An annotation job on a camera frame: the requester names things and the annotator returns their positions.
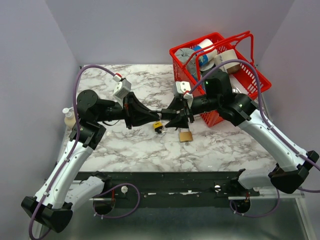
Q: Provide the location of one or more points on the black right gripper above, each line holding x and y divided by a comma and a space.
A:
181, 120

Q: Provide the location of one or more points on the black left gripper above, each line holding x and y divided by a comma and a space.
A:
133, 109

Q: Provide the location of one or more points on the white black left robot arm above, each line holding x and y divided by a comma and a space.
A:
54, 203

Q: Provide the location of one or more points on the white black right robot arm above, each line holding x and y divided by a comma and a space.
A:
293, 163

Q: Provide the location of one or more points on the yellow black padlock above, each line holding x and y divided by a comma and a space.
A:
158, 127

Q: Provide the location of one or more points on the brass padlock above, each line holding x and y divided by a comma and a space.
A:
185, 135

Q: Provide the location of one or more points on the grey wrapped roll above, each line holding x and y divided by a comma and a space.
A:
183, 54

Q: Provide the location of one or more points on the blue white paper cup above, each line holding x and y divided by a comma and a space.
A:
206, 61

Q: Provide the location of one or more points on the cream soap pump bottle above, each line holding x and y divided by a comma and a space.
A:
69, 117

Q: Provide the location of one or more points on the red plastic shopping basket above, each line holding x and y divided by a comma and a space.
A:
244, 77

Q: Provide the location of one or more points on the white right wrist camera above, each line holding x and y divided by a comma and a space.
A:
184, 88

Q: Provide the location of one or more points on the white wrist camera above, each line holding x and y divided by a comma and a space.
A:
184, 88
121, 90

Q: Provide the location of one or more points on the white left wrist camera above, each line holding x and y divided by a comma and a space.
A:
121, 90

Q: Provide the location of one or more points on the black and aluminium base rail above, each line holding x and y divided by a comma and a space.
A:
180, 189

